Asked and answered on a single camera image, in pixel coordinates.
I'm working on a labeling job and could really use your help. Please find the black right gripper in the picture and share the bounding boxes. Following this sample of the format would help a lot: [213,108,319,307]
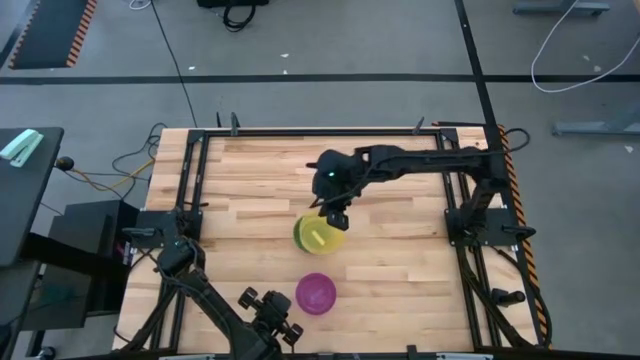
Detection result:
[309,148,374,233]

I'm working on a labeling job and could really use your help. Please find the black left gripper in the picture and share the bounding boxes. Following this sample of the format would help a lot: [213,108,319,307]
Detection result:
[237,286,305,348]

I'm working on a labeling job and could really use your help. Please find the yellow plastic bowl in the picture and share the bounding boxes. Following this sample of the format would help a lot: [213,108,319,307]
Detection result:
[298,212,347,257]

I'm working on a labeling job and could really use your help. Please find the green plastic bowl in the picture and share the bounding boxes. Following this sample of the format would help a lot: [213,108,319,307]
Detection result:
[292,214,310,253]

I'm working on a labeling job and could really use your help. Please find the purple plastic bowl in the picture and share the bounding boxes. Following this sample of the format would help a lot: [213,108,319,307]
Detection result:
[294,272,338,317]

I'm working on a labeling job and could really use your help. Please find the black cabinet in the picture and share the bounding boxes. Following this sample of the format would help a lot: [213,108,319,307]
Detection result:
[22,199,144,332]

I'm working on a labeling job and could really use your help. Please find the black equipment box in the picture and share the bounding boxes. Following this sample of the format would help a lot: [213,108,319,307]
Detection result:
[195,0,271,9]

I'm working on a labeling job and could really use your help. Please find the black side table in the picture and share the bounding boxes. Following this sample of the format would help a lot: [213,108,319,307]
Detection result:
[0,126,65,267]

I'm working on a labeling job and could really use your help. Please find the grey desk foot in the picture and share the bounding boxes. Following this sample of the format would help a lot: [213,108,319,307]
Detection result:
[551,97,640,137]

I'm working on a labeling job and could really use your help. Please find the mint green stapler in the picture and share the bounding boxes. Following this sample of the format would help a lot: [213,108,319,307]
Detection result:
[0,128,45,169]

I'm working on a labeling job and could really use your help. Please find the grey desk base bar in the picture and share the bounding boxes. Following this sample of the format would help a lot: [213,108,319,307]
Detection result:
[512,0,612,16]

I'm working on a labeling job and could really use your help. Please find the black mat with orange stripes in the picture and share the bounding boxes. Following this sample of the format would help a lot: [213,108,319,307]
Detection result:
[7,0,99,70]

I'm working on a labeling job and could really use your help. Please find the black metal table frame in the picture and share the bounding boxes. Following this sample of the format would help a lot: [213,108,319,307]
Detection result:
[112,120,551,354]

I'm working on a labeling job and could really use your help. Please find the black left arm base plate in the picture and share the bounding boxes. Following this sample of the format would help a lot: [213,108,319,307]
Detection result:
[123,208,204,250]

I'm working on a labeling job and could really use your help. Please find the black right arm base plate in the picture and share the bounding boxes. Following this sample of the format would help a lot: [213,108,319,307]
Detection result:
[444,206,522,248]

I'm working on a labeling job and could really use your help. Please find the black clamp handle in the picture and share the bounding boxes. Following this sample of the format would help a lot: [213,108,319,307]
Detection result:
[490,287,528,308]
[501,224,538,241]

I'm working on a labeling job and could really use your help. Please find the yellow cable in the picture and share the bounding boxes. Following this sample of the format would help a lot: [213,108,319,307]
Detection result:
[69,157,157,193]

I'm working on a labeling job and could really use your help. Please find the black cable bundle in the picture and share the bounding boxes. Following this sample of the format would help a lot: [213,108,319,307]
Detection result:
[59,121,169,202]

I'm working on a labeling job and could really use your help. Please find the coiled black cable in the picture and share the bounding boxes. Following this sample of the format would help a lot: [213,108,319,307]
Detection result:
[221,2,258,34]

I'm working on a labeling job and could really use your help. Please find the long black floor cable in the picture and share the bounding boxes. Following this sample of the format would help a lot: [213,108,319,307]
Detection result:
[148,0,200,129]

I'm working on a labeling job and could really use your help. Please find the long white floor cable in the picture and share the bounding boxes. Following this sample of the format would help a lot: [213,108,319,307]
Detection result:
[530,0,640,94]

